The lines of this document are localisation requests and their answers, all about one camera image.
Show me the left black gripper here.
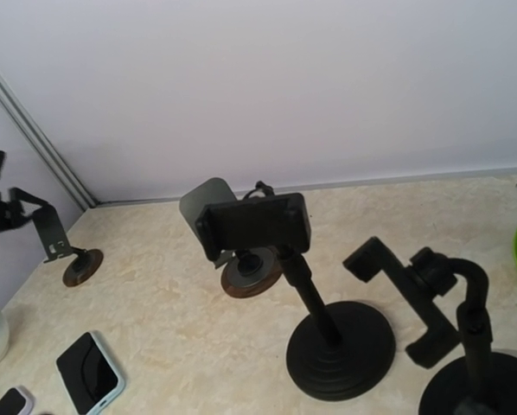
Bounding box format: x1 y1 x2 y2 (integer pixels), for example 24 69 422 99
0 188 47 233

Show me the folding phone stand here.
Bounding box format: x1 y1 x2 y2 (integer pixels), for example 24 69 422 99
32 204 104 287
179 177 282 298

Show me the phone with lilac case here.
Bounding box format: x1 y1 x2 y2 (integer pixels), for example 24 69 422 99
0 386 35 415

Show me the phone with light-blue case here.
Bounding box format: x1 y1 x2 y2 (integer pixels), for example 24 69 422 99
55 332 126 414

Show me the black clamp phone stand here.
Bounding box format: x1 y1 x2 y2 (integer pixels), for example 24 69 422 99
195 193 396 401

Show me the black clamp stand right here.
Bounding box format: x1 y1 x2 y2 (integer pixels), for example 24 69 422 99
343 237 517 414

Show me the left aluminium frame post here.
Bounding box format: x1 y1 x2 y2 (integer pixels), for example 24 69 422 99
0 74 100 211

